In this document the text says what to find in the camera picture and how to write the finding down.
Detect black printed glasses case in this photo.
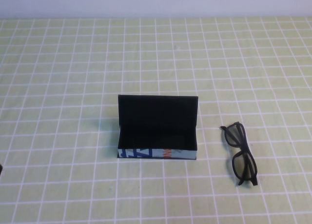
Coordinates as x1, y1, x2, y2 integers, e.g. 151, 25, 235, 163
117, 94, 199, 163

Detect black frame glasses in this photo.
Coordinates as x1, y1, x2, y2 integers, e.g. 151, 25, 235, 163
220, 121, 260, 187

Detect green white-grid table mat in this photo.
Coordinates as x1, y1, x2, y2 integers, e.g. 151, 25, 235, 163
0, 16, 312, 224

